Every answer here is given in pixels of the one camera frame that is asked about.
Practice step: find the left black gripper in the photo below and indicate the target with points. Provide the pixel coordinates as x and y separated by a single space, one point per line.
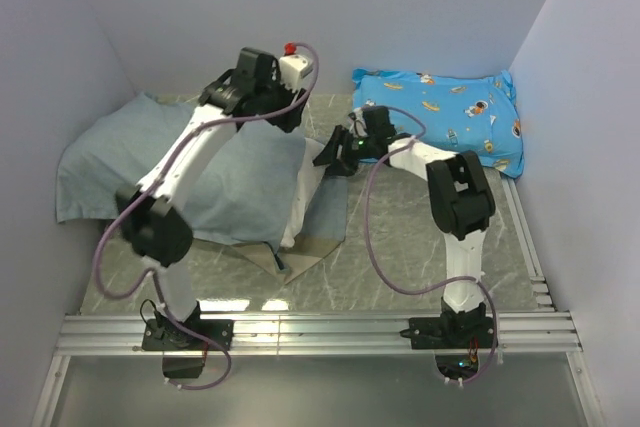
288 120

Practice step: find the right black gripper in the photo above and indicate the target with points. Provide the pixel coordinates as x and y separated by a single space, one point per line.
342 167

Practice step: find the white pillow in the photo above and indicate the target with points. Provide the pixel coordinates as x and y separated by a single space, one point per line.
309 178

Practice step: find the grey-blue pillowcase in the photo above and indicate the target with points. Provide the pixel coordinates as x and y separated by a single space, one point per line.
243 196

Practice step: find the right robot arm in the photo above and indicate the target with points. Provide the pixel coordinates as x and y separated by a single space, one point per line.
461 202

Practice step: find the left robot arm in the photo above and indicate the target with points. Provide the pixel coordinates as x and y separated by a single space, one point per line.
260 87

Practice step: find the blue cartoon print pillow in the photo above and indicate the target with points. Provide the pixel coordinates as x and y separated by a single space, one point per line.
459 114

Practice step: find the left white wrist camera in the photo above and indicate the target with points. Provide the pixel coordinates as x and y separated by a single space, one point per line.
295 68

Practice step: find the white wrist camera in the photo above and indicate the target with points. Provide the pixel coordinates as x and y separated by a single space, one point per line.
295 68
357 123

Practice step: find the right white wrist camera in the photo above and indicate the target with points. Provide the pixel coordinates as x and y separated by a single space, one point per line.
357 123

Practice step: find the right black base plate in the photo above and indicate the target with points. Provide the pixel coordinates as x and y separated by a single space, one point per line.
463 349

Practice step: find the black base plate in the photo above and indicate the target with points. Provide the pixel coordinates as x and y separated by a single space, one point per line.
185 350
463 349

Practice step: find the right side aluminium rail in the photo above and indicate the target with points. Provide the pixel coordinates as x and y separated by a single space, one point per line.
538 281

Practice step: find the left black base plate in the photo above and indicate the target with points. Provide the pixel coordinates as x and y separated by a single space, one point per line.
185 350

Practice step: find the aluminium mounting rail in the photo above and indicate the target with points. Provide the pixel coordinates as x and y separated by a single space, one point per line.
313 334

